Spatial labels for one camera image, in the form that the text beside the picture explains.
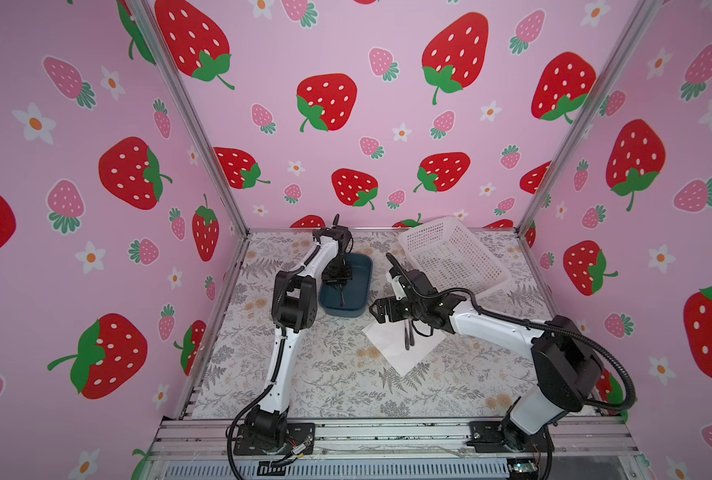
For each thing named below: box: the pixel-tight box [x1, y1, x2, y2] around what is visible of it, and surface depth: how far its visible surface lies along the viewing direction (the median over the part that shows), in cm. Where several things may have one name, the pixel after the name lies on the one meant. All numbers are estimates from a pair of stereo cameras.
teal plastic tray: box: [318, 253, 373, 318], surface depth 102 cm
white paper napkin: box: [362, 321, 447, 377], surface depth 92 cm
